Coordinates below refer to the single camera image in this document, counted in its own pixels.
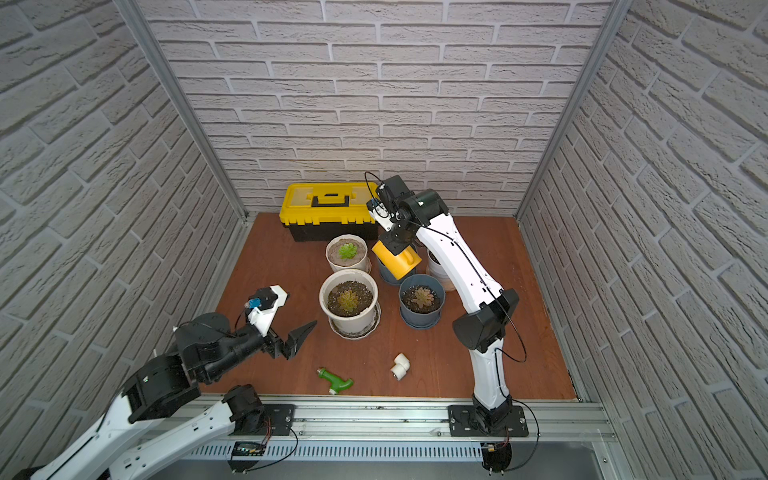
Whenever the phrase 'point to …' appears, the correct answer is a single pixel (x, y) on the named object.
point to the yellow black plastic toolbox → (318, 211)
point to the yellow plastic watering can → (400, 264)
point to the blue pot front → (421, 300)
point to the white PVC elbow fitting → (401, 367)
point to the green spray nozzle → (337, 384)
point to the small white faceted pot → (347, 252)
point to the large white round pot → (349, 298)
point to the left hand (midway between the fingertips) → (300, 299)
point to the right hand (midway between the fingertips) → (402, 238)
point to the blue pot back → (388, 277)
